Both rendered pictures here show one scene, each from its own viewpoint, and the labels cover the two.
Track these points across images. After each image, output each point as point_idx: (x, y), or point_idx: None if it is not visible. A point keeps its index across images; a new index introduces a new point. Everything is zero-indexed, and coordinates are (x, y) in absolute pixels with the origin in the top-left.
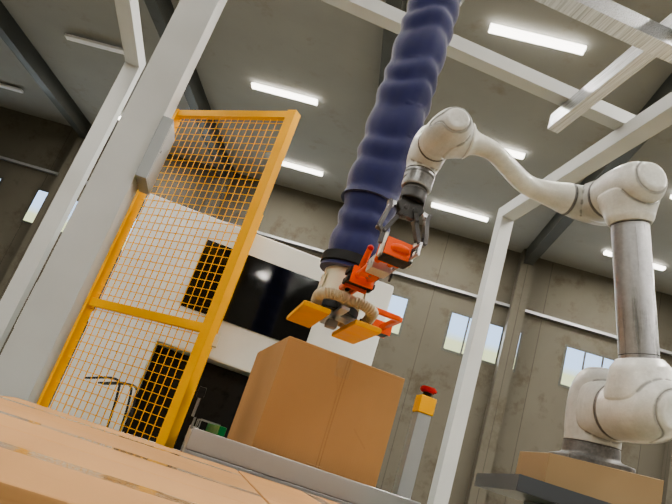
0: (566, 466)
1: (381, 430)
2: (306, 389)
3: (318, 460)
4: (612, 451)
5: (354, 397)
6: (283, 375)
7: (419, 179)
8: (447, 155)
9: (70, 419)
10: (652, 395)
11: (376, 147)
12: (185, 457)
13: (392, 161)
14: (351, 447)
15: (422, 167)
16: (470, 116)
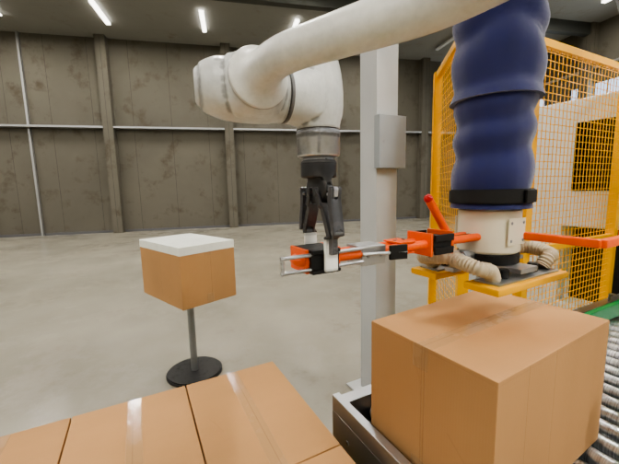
0: None
1: (480, 447)
2: (394, 376)
3: (420, 455)
4: None
5: (438, 395)
6: (375, 359)
7: (297, 152)
8: (257, 120)
9: (246, 391)
10: None
11: (455, 33)
12: (265, 437)
13: (477, 35)
14: (449, 455)
15: (297, 132)
16: (199, 66)
